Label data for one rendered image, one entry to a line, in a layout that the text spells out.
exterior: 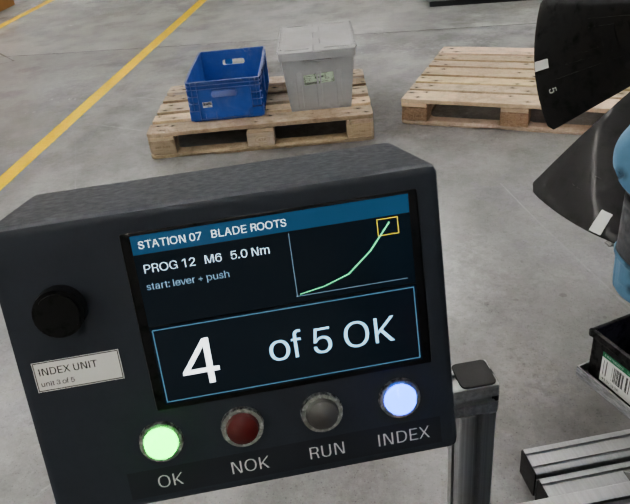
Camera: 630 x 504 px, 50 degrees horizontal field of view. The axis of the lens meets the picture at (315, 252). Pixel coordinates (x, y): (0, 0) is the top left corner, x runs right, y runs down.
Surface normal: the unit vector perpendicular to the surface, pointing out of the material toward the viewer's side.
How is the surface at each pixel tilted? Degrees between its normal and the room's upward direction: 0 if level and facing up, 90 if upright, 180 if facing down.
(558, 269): 0
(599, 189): 50
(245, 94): 90
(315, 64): 95
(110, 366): 75
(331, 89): 95
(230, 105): 90
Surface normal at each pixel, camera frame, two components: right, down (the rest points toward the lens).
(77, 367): 0.13, 0.27
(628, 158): -0.68, 0.43
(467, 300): -0.10, -0.85
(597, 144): -0.54, -0.14
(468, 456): 0.16, 0.51
